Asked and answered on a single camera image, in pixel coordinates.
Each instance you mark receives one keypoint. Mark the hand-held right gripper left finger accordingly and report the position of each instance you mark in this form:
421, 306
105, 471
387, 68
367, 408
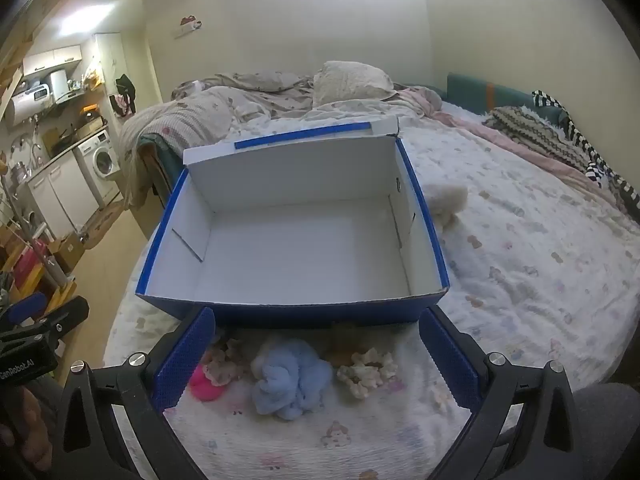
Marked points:
182, 360

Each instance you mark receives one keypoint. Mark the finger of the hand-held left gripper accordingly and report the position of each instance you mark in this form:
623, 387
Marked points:
62, 317
25, 307

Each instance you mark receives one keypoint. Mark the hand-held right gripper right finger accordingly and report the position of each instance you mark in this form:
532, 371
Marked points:
450, 360

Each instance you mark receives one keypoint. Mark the pink and white plush toy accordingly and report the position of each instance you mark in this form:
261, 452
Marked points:
206, 385

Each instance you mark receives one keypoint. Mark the white fluffy scrunchie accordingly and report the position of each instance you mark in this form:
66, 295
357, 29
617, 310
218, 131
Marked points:
258, 362

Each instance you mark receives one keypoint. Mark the blue fluffy scrunchie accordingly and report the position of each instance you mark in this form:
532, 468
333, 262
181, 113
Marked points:
295, 377

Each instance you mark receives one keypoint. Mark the blue cardboard box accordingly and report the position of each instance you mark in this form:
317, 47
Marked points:
300, 250

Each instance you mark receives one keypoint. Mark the person's left hand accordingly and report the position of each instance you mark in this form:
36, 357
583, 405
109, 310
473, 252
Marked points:
20, 430

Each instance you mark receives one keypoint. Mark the red container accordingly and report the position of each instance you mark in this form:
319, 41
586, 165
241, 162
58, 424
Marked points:
27, 265

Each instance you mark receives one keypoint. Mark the cardboard box on floor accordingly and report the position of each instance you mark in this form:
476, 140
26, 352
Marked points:
70, 250

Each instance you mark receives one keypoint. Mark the white base cabinet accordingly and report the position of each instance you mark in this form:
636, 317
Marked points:
65, 195

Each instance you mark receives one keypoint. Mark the cream fluffy plush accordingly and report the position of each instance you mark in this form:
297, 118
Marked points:
450, 200

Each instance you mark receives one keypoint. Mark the white washing machine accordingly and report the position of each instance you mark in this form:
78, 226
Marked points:
100, 160

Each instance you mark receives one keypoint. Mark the person's grey pants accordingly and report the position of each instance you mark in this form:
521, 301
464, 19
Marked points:
607, 435

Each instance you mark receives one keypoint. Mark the white water heater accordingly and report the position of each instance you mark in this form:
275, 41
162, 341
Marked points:
30, 102

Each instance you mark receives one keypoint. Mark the dark hanging clothes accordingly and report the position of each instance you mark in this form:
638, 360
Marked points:
125, 92

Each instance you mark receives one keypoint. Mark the pink blanket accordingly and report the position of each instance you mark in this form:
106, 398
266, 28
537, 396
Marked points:
450, 110

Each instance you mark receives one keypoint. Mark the black and white striped cloth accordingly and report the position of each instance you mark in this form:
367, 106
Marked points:
585, 145

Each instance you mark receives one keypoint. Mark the floral beige duvet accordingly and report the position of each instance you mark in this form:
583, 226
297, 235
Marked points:
220, 105

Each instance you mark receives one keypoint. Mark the teal headboard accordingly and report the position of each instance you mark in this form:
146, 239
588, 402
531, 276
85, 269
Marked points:
480, 92

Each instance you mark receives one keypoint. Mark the cream pillow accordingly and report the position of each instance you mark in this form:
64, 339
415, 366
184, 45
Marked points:
350, 82

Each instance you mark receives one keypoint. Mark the white wall cabinets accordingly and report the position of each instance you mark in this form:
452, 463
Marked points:
52, 57

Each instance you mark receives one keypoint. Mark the wall-mounted holder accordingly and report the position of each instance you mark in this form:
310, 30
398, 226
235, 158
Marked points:
189, 25

